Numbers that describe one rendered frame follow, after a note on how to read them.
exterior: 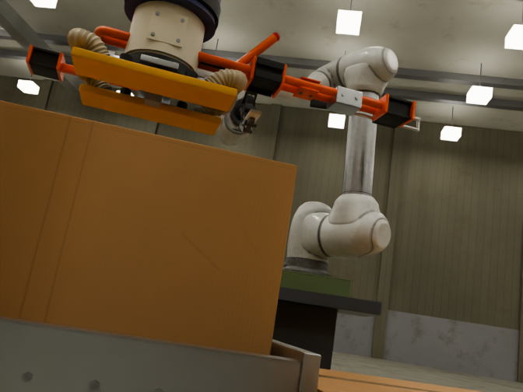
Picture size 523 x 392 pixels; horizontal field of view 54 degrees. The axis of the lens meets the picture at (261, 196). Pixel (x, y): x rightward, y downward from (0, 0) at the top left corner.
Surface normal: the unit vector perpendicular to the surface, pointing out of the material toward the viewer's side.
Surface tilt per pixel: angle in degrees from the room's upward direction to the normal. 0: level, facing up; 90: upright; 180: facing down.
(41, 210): 90
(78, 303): 90
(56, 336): 90
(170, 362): 90
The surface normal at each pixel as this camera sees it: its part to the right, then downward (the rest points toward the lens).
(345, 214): -0.64, -0.29
